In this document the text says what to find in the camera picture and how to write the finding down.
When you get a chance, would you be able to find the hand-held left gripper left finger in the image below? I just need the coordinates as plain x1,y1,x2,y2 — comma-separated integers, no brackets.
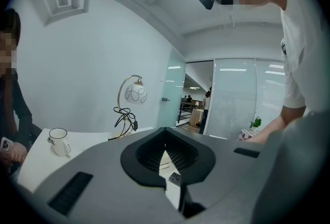
33,127,185,224

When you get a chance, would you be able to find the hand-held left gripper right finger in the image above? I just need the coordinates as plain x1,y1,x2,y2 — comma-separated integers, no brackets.
165,127,263,224

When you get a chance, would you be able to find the black remote control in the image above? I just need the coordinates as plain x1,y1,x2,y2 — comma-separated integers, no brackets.
169,173,182,188

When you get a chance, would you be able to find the person's left forearm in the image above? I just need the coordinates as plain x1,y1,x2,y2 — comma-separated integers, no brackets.
243,105,307,145

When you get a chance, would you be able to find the checkered tablecloth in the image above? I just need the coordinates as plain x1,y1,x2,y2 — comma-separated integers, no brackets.
237,127,259,141

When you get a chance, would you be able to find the white mug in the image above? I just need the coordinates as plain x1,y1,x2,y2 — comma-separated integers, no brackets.
47,127,72,157

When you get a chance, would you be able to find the green potted plant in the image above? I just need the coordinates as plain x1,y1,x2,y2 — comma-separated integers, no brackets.
249,116,263,133

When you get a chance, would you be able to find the white table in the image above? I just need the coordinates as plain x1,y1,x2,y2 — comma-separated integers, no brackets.
16,127,166,193

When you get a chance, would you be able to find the beige draped table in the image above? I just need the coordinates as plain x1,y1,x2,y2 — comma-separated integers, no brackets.
189,108,205,127

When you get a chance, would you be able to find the black railing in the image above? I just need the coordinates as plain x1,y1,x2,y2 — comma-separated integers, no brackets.
176,101,197,124

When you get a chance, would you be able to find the white globe table lamp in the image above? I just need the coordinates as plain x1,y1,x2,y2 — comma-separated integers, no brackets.
113,75,149,139

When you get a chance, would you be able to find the frosted glass door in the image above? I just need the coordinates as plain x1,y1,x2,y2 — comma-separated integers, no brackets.
157,47,187,129

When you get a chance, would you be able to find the person's white shirt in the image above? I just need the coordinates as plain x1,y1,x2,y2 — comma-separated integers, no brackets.
279,0,330,116

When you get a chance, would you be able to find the black lamp cable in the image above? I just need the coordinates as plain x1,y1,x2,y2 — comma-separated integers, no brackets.
113,107,139,132

